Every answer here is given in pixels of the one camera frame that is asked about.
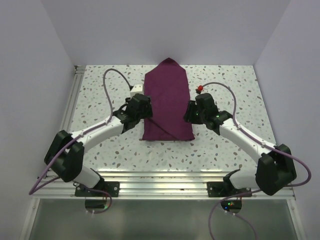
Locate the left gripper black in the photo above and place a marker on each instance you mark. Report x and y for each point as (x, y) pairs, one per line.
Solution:
(147, 111)

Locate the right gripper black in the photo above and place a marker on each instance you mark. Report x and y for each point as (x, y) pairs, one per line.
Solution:
(189, 116)

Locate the purple cloth mat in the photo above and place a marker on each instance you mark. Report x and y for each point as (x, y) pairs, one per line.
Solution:
(168, 88)

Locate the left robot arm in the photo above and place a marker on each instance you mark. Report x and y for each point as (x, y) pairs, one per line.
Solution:
(66, 152)

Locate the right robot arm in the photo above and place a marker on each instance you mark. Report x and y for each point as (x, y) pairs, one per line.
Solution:
(275, 168)

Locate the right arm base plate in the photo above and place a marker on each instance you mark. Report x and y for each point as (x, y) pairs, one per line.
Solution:
(221, 189)

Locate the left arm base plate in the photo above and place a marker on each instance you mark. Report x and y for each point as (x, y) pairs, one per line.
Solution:
(110, 187)

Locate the aluminium frame rails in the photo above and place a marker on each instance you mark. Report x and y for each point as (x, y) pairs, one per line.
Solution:
(166, 170)

